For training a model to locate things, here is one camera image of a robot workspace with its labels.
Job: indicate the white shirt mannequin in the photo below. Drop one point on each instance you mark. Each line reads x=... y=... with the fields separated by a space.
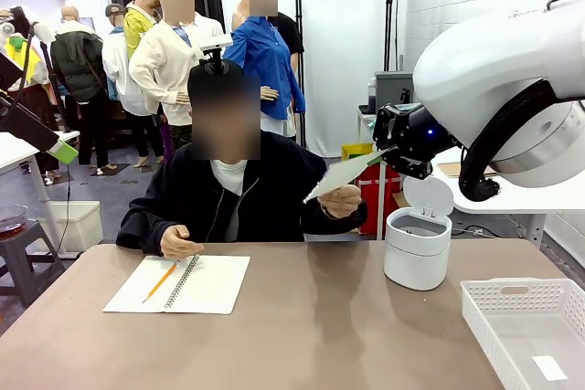
x=116 y=66

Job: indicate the white storage crate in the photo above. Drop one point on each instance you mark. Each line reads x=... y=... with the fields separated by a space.
x=82 y=225

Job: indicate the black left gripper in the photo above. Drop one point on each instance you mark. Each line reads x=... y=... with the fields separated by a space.
x=9 y=71

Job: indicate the black tee mannequin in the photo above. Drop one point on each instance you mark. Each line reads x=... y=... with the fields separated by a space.
x=288 y=29

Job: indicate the person in black jacket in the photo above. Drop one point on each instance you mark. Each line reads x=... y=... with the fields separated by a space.
x=192 y=198

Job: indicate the yellow green bag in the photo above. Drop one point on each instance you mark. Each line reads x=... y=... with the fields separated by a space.
x=354 y=150

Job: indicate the glass vessel with amber liquid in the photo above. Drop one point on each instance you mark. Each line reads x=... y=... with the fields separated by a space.
x=11 y=225

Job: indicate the person's left hand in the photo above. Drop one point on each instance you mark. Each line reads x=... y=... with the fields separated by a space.
x=343 y=203

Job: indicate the blue shirt mannequin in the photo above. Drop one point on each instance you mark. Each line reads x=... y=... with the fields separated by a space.
x=256 y=56

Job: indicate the white spiral notebook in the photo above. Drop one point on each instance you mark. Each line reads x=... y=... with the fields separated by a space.
x=215 y=280

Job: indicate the cream cardigan mannequin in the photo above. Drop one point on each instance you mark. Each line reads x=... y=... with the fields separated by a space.
x=160 y=61

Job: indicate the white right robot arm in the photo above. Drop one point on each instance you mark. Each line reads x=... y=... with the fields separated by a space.
x=480 y=70

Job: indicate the black spray bottle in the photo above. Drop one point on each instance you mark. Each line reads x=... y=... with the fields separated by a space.
x=404 y=95

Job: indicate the black cap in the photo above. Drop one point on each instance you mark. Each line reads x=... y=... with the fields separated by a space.
x=194 y=81

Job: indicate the torn white paper sheet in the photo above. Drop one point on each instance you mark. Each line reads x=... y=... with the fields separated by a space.
x=340 y=177

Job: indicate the yellow jacket mannequin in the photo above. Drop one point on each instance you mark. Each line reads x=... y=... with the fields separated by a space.
x=135 y=29

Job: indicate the teal cloth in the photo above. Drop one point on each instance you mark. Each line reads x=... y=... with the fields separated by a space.
x=371 y=124

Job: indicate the red bag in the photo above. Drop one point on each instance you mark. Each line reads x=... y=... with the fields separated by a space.
x=379 y=207

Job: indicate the flat cardboard sheet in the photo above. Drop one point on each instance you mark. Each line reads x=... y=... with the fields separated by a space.
x=456 y=169

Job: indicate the white perforated plastic basket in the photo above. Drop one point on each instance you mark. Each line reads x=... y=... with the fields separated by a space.
x=475 y=312

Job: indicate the orange pencil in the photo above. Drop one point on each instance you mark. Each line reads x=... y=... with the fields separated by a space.
x=161 y=281

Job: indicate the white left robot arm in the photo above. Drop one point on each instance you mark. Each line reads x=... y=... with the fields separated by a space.
x=4 y=28

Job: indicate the white lidded trash bin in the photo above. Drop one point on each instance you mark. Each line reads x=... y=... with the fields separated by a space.
x=413 y=262

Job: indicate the grey box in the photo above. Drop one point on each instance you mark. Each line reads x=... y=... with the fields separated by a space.
x=393 y=88

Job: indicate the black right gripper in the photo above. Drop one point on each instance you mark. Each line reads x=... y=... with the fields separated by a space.
x=420 y=132

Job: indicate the large white table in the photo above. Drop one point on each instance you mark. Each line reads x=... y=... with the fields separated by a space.
x=548 y=203

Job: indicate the white head camera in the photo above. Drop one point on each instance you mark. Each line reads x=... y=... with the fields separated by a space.
x=215 y=43

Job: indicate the grey stool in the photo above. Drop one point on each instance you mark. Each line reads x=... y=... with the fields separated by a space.
x=18 y=248

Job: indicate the person's right hand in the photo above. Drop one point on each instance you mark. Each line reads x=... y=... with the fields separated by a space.
x=176 y=244

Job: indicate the white work table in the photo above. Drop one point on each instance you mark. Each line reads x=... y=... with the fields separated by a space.
x=13 y=148

